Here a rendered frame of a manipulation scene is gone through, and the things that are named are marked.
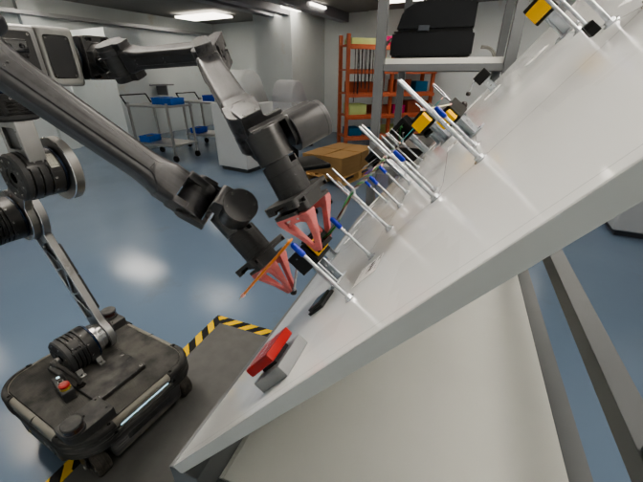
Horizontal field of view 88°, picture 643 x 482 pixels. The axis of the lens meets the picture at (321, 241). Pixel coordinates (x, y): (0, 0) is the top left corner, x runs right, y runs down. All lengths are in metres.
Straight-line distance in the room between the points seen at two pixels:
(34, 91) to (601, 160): 0.63
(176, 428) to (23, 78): 1.49
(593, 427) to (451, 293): 1.87
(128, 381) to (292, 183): 1.38
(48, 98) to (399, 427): 0.79
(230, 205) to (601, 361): 0.65
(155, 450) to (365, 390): 1.17
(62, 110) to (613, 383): 0.90
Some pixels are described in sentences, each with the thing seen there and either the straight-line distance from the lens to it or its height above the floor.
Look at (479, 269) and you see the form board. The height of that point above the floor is 1.30.
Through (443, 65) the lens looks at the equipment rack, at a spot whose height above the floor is 1.43.
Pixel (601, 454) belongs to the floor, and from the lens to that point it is 2.00.
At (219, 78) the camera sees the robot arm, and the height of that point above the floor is 1.40.
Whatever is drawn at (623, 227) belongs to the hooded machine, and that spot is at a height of 0.10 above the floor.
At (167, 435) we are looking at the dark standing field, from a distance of 1.81.
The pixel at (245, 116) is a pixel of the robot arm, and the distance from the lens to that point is 0.54.
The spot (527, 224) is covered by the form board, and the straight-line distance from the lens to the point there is 0.23.
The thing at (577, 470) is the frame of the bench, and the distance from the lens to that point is 0.82.
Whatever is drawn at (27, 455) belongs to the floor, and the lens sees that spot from 2.04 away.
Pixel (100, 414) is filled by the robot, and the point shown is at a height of 0.28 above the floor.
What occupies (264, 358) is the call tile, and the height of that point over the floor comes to 1.12.
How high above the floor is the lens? 1.41
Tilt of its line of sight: 27 degrees down
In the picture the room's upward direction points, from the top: straight up
